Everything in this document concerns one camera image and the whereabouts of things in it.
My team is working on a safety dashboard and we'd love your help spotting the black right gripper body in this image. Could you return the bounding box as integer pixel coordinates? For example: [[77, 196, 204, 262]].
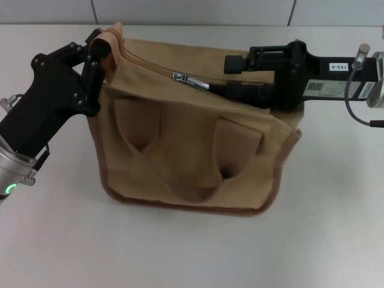
[[271, 41, 378, 113]]

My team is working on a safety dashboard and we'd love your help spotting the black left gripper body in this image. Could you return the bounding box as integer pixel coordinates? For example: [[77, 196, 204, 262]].
[[0, 43, 103, 161]]

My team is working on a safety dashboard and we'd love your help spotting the silver metal zipper slider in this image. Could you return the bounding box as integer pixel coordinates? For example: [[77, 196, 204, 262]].
[[172, 71, 210, 91]]

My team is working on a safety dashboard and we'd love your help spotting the khaki canvas food bag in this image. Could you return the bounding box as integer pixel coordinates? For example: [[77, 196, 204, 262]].
[[88, 21, 304, 217]]

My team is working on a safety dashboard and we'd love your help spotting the left gripper cable with plugs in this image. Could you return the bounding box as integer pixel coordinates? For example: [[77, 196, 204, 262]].
[[0, 94, 50, 185]]

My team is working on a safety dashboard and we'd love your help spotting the gripper cable with plugs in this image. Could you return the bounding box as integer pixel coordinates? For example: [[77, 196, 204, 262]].
[[0, 94, 50, 185], [344, 43, 384, 128]]

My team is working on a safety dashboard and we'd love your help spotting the right gripper cable with plugs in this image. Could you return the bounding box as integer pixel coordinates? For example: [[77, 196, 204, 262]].
[[344, 43, 384, 128]]

